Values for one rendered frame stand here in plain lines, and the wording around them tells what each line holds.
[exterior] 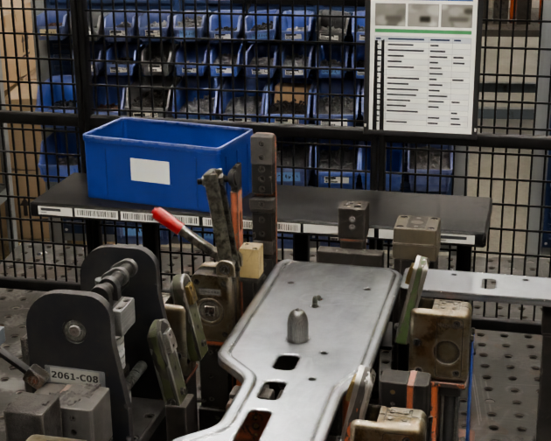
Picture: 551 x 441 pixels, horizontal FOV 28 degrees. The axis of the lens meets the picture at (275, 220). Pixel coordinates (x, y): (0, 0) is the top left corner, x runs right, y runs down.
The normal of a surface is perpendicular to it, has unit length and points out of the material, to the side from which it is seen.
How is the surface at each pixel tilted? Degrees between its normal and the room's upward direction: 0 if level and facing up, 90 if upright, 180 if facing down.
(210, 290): 90
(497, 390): 0
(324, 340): 0
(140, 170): 90
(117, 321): 90
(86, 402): 0
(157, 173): 90
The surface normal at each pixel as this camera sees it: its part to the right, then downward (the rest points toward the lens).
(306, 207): -0.01, -0.95
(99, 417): 0.97, 0.07
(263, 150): -0.23, 0.32
